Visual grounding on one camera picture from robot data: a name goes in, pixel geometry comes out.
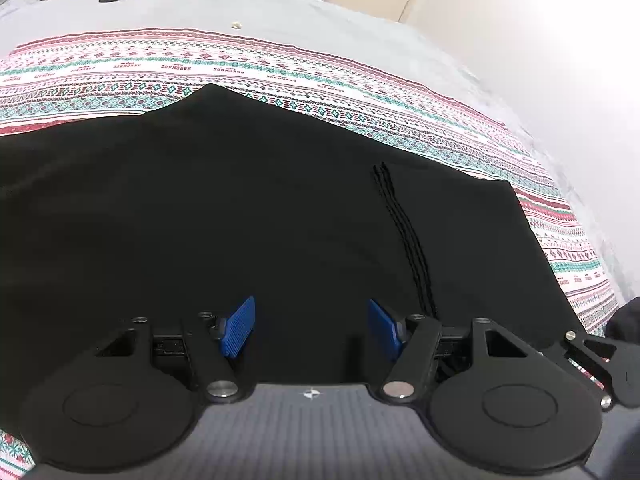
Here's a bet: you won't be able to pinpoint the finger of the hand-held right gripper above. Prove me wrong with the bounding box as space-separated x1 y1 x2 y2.
564 329 640 410

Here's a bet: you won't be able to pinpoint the black pants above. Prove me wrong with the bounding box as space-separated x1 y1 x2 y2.
0 83 588 466

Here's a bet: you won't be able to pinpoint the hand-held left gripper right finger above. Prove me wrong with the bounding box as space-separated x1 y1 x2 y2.
367 299 543 402

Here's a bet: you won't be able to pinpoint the patterned striped blanket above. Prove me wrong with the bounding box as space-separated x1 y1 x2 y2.
0 27 621 480

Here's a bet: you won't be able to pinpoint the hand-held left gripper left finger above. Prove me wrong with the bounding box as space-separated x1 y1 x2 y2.
95 295 257 405

